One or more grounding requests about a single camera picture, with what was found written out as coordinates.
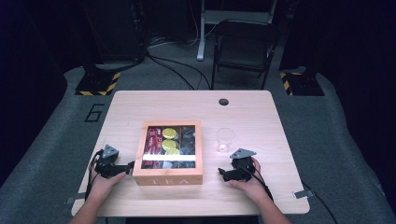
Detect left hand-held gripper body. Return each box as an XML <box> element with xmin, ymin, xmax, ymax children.
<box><xmin>92</xmin><ymin>144</ymin><xmax>132</xmax><ymax>179</ymax></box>

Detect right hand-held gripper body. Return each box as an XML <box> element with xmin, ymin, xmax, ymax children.
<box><xmin>229</xmin><ymin>147</ymin><xmax>258</xmax><ymax>182</ymax></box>

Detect wooden tea box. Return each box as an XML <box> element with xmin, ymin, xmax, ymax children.
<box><xmin>133</xmin><ymin>120</ymin><xmax>204</xmax><ymax>187</ymax></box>

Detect person's left hand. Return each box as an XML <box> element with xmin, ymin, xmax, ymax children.
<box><xmin>88</xmin><ymin>167</ymin><xmax>127</xmax><ymax>201</ymax></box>

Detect person's right hand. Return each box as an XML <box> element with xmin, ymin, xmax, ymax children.
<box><xmin>229</xmin><ymin>156</ymin><xmax>269</xmax><ymax>203</ymax></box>

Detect red stick packet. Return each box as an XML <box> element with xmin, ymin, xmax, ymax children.
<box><xmin>152</xmin><ymin>127</ymin><xmax>163</xmax><ymax>156</ymax></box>
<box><xmin>142</xmin><ymin>126</ymin><xmax>156</xmax><ymax>169</ymax></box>

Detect clear glass cup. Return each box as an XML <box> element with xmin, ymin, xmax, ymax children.
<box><xmin>216</xmin><ymin>127</ymin><xmax>236</xmax><ymax>154</ymax></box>

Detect pile of dark tea packets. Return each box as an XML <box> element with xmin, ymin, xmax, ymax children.
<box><xmin>179</xmin><ymin>125</ymin><xmax>196</xmax><ymax>169</ymax></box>

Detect grey table clip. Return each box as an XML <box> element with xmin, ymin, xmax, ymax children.
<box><xmin>293</xmin><ymin>189</ymin><xmax>316</xmax><ymax>200</ymax></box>
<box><xmin>64</xmin><ymin>192</ymin><xmax>87</xmax><ymax>205</ymax></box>

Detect black stand base striped tape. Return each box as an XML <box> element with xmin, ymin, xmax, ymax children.
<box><xmin>278</xmin><ymin>68</ymin><xmax>325</xmax><ymax>97</ymax></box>
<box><xmin>75</xmin><ymin>69</ymin><xmax>121</xmax><ymax>97</ymax></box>

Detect black folding chair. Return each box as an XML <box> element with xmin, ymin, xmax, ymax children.
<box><xmin>210</xmin><ymin>19</ymin><xmax>280</xmax><ymax>91</ymax></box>

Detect black equipment cabinet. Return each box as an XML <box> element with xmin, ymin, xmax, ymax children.
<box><xmin>78</xmin><ymin>0</ymin><xmax>148</xmax><ymax>64</ymax></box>

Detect left hand-held gripper cable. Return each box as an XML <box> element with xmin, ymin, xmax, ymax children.
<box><xmin>84</xmin><ymin>148</ymin><xmax>105</xmax><ymax>202</ymax></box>

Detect hand-held gripper cable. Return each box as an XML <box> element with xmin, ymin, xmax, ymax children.
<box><xmin>241</xmin><ymin>160</ymin><xmax>275</xmax><ymax>202</ymax></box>
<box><xmin>84</xmin><ymin>148</ymin><xmax>105</xmax><ymax>202</ymax></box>

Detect right hand-held gripper cable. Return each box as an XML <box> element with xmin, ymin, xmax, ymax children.
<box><xmin>241</xmin><ymin>160</ymin><xmax>275</xmax><ymax>202</ymax></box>

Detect black cable beside table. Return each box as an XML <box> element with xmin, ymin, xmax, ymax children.
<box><xmin>300</xmin><ymin>181</ymin><xmax>340</xmax><ymax>224</ymax></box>

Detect black floor cable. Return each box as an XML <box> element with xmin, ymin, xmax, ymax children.
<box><xmin>148</xmin><ymin>54</ymin><xmax>213</xmax><ymax>91</ymax></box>
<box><xmin>145</xmin><ymin>53</ymin><xmax>196</xmax><ymax>91</ymax></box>

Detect white floor cables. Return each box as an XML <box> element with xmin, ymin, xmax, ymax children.
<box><xmin>147</xmin><ymin>21</ymin><xmax>219</xmax><ymax>49</ymax></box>

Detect white metal desk frame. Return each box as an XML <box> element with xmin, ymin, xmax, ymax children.
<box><xmin>196</xmin><ymin>0</ymin><xmax>278</xmax><ymax>62</ymax></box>

